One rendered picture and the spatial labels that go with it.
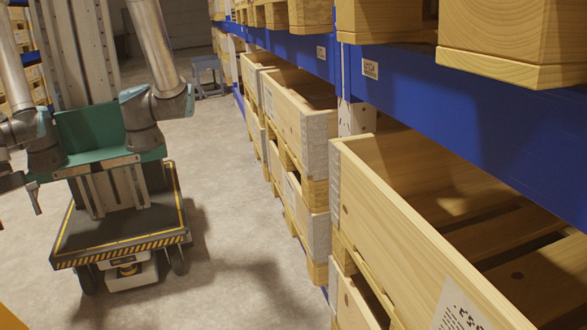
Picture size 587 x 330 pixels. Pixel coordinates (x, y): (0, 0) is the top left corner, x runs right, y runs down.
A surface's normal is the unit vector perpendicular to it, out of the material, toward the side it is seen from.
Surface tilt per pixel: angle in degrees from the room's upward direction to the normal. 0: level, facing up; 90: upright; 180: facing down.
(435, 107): 90
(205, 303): 0
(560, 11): 90
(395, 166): 90
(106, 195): 90
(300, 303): 0
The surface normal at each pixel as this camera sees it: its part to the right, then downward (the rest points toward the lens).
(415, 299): -0.97, 0.15
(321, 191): 0.22, 0.36
